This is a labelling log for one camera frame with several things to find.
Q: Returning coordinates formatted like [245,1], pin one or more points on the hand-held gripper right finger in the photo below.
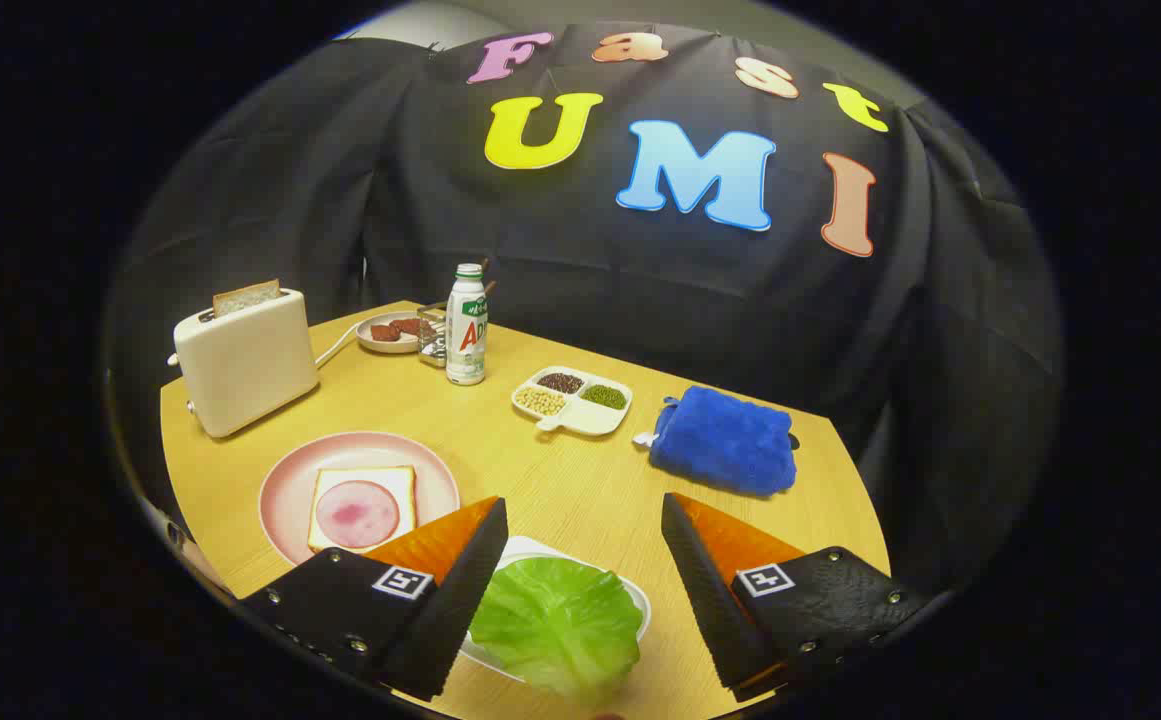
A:
[710,600]

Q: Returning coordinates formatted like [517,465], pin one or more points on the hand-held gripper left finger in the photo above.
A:
[460,610]

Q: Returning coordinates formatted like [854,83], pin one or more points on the green lettuce leaf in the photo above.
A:
[560,620]

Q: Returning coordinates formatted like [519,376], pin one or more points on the toasted bread slice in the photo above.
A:
[245,297]

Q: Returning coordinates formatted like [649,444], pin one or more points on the white rounded plate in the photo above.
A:
[540,550]

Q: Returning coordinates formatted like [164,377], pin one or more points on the pink ham slice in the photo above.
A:
[355,515]

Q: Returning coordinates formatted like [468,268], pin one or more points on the blue fluffy towel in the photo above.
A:
[725,445]

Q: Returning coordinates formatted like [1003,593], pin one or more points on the white bread slice with ham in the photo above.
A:
[328,478]

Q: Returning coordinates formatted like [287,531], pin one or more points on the pink round plate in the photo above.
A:
[285,500]

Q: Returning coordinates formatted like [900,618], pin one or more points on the heap of yellow soybeans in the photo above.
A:
[540,401]

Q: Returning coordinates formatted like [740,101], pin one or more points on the white divided dish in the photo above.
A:
[580,417]

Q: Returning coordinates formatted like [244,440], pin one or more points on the heap of green mung beans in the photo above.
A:
[604,397]

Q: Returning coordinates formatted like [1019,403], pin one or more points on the heap of dark red beans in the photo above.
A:
[560,382]

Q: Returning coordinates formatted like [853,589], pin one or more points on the white drink bottle green cap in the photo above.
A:
[466,350]

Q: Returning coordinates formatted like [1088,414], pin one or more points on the metal mesh chopstick holder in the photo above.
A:
[430,345]

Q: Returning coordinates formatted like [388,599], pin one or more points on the small round beige plate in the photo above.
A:
[390,347]

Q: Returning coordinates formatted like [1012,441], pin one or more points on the pile of red sausage slices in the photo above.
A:
[385,331]

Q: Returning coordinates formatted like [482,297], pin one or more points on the black backdrop cloth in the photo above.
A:
[640,290]

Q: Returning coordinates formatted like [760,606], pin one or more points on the cream white toaster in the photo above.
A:
[245,370]

